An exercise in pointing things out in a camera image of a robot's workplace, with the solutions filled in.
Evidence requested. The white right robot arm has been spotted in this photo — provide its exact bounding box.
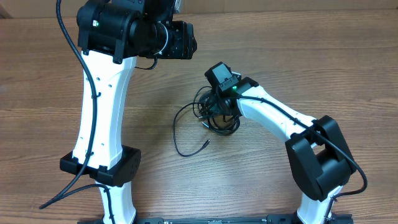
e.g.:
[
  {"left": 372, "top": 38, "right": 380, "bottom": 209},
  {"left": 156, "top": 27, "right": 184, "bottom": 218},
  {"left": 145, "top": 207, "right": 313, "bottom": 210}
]
[{"left": 205, "top": 62, "right": 356, "bottom": 223}]

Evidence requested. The black USB cable with tail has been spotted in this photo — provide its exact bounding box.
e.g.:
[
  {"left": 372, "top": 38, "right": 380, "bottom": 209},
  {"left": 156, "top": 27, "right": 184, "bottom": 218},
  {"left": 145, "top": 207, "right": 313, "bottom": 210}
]
[{"left": 172, "top": 85, "right": 218, "bottom": 157}]

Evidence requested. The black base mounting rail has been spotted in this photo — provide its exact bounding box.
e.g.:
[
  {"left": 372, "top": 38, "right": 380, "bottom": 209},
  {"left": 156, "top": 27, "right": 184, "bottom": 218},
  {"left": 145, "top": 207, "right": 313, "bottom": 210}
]
[{"left": 77, "top": 213, "right": 354, "bottom": 224}]

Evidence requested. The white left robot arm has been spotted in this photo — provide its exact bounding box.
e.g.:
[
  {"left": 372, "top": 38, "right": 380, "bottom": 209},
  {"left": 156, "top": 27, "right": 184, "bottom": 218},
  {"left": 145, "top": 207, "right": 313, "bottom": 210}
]
[{"left": 60, "top": 0, "right": 197, "bottom": 223}]

